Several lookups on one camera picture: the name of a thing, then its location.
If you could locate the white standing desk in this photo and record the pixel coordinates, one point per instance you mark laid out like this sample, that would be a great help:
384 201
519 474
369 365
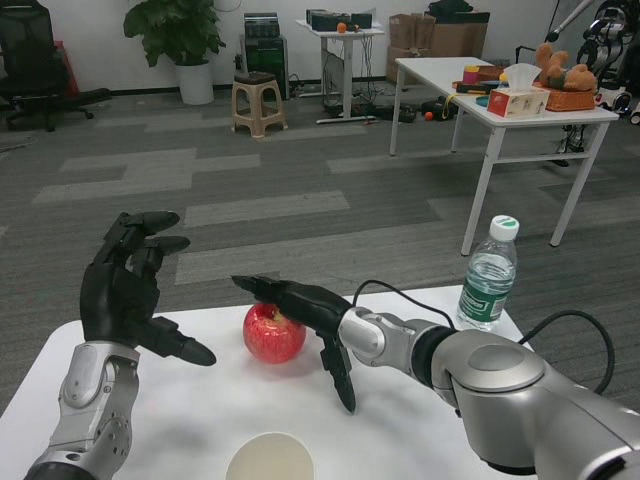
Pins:
345 37

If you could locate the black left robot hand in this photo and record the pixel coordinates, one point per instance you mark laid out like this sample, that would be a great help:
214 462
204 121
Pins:
117 300

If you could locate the pink yellow cup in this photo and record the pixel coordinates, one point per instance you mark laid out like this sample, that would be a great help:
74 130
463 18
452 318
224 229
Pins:
471 76

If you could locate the white paper cup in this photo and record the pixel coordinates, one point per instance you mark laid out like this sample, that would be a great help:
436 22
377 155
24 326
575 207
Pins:
270 457

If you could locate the red white tissue box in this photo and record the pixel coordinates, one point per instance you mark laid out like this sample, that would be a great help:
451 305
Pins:
515 102

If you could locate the brown cardboard boxes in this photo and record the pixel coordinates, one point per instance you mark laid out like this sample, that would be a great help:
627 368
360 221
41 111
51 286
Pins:
450 42

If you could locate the brown teddy bear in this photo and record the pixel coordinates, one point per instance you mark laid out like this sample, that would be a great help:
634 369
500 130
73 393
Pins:
565 72

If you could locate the clear plastic water bottle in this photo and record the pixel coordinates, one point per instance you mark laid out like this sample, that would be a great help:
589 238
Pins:
487 280

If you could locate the beige plastic stool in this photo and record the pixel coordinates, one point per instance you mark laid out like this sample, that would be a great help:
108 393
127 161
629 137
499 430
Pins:
257 97

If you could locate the white table with white legs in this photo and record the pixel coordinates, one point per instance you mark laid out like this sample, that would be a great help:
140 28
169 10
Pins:
440 67

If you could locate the black bag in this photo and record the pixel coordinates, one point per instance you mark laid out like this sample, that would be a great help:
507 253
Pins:
450 10

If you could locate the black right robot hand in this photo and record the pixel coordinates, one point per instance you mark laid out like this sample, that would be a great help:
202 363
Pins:
310 305

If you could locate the red apple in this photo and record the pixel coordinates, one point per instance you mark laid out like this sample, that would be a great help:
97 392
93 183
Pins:
270 340

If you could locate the black computer tower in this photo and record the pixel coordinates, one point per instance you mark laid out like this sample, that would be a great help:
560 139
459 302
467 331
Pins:
265 55

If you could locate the black mesh office chair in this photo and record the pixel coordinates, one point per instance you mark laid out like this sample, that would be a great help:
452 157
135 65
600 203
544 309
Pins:
30 75

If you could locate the black box on tower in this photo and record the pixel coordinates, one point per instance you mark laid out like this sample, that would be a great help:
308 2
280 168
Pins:
260 25

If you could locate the red brown tray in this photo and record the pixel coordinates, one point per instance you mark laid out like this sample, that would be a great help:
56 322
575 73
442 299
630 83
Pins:
492 75

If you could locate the orange woven basket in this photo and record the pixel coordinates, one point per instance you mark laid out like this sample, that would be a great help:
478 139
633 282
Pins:
570 100

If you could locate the silver black background robot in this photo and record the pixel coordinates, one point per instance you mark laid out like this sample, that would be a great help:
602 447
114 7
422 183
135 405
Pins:
612 35

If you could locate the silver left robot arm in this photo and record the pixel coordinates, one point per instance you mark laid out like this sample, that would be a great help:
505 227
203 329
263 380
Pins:
95 390

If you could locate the black equipment boxes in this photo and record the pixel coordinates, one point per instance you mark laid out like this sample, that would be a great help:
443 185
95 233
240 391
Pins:
325 20

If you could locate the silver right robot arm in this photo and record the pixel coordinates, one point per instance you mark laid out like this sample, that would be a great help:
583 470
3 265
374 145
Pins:
500 370

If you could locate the green plant in white pot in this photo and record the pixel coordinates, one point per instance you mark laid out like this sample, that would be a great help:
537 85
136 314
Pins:
175 30

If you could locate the black yellow hand tool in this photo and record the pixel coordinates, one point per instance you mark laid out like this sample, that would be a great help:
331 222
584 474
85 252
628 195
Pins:
472 88

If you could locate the red panel behind chair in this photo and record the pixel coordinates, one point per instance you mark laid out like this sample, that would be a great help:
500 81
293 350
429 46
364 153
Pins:
70 70

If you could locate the teal dish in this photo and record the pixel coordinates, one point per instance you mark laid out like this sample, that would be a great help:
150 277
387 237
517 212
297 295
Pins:
482 102

